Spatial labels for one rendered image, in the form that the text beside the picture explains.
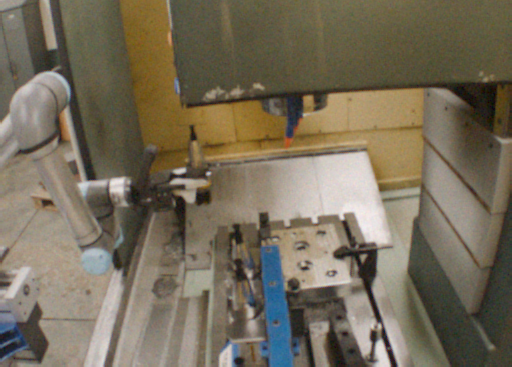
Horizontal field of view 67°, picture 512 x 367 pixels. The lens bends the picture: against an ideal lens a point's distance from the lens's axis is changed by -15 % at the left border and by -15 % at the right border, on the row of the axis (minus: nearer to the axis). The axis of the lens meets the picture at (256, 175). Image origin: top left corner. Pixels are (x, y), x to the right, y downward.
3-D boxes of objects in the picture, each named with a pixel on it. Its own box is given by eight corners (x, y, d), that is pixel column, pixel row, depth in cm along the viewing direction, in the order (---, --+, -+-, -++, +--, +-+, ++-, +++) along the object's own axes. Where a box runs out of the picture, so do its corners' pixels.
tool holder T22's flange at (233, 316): (259, 327, 76) (258, 318, 75) (226, 325, 77) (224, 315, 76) (265, 304, 81) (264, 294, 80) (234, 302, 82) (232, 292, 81)
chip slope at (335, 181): (182, 297, 171) (168, 243, 159) (194, 210, 230) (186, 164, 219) (404, 271, 170) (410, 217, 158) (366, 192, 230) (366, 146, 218)
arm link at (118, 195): (114, 173, 115) (107, 188, 108) (130, 171, 115) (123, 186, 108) (121, 198, 118) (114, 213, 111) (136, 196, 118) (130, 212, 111)
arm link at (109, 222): (94, 260, 114) (82, 226, 109) (101, 237, 124) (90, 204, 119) (121, 256, 114) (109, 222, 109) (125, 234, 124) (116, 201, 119)
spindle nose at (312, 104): (333, 115, 96) (330, 61, 91) (258, 120, 97) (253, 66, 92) (325, 94, 110) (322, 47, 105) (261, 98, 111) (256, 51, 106)
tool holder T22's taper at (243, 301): (254, 314, 76) (250, 286, 73) (229, 312, 77) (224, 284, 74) (259, 297, 79) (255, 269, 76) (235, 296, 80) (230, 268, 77)
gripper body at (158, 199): (179, 196, 119) (136, 200, 119) (173, 167, 115) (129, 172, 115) (176, 211, 112) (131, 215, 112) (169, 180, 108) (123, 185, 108)
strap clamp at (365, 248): (333, 282, 129) (334, 241, 122) (331, 275, 132) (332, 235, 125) (376, 276, 129) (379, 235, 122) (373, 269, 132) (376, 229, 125)
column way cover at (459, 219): (465, 318, 106) (501, 143, 83) (414, 226, 149) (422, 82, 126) (480, 315, 106) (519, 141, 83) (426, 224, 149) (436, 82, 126)
